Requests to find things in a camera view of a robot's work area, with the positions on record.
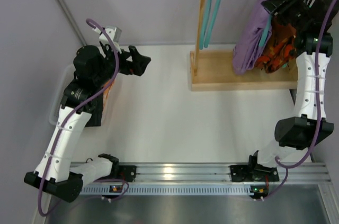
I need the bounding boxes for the purple trousers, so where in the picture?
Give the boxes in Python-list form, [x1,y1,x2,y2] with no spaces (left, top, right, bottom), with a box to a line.
[232,0,272,74]

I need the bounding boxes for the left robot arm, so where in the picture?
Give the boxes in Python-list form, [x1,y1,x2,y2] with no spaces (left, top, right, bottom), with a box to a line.
[24,44,151,202]

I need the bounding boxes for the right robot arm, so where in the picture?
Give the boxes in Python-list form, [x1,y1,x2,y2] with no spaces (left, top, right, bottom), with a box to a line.
[248,0,338,181]

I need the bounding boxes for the orange camouflage trousers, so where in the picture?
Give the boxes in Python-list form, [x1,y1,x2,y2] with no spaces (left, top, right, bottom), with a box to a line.
[254,19,297,74]

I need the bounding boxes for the black trousers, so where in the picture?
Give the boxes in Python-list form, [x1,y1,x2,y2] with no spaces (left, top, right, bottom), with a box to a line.
[86,94,104,127]

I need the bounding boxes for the empty teal hanger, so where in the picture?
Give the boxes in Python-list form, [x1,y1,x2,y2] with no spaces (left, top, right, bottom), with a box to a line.
[199,0,212,50]
[204,0,222,48]

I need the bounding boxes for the orange white garment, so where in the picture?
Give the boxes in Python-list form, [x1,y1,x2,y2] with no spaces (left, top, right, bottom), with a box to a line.
[103,81,115,111]

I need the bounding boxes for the white plastic basket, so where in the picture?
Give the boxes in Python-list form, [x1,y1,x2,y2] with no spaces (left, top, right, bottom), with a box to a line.
[48,64,75,126]

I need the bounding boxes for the wooden clothes rack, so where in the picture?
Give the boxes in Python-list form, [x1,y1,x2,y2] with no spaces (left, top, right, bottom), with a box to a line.
[190,0,298,91]

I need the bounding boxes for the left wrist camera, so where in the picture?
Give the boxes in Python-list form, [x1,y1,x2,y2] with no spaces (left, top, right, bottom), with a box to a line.
[93,26,122,52]

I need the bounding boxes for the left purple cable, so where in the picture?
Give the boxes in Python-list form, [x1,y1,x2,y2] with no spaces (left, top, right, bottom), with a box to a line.
[37,18,130,217]

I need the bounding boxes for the purple cable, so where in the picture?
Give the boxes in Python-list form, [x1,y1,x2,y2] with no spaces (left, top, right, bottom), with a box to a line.
[261,0,339,201]
[37,18,130,217]

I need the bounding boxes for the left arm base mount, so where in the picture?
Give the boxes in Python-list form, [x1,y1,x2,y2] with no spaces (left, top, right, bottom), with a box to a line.
[98,165,137,182]

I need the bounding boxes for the aluminium corner frame post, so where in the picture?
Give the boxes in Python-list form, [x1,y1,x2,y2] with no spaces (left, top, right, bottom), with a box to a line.
[55,0,87,46]

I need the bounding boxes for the grey slotted cable duct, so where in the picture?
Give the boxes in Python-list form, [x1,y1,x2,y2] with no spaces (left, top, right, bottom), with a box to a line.
[80,183,266,196]

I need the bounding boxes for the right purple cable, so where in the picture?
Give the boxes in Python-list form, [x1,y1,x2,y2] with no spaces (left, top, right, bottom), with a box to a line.
[261,0,339,201]

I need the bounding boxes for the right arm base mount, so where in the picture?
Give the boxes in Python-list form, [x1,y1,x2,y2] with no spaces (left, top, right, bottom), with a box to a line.
[230,165,280,182]

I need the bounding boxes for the aluminium mounting rail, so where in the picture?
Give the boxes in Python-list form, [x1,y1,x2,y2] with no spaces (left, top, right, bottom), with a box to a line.
[122,163,331,184]

